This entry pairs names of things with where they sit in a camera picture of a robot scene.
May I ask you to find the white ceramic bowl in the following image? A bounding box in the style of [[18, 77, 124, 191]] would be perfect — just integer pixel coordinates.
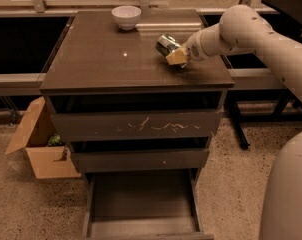
[[111, 6, 142, 30]]

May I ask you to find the top grey drawer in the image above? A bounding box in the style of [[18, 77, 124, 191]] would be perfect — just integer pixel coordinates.
[[50, 90, 223, 142]]

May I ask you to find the green item in box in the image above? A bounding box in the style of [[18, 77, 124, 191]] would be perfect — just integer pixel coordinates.
[[47, 134, 64, 147]]

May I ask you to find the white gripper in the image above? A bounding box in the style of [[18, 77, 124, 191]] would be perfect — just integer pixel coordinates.
[[166, 29, 220, 68]]

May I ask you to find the metal window railing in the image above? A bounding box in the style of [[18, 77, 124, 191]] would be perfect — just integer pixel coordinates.
[[0, 0, 302, 101]]

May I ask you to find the open cardboard box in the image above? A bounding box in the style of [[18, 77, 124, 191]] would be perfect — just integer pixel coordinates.
[[6, 97, 81, 179]]

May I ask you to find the bottom open grey drawer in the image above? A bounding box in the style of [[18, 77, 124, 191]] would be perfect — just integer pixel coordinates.
[[83, 169, 214, 240]]

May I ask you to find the grey drawer cabinet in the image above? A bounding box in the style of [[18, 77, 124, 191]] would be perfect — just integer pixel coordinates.
[[39, 9, 235, 240]]

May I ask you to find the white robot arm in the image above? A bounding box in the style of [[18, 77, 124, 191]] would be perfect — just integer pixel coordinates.
[[166, 5, 302, 240]]

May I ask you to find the middle grey drawer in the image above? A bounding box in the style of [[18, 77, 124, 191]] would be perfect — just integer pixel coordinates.
[[71, 137, 209, 173]]

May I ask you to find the green soda can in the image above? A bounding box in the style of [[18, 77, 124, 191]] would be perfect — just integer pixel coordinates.
[[156, 34, 181, 57]]

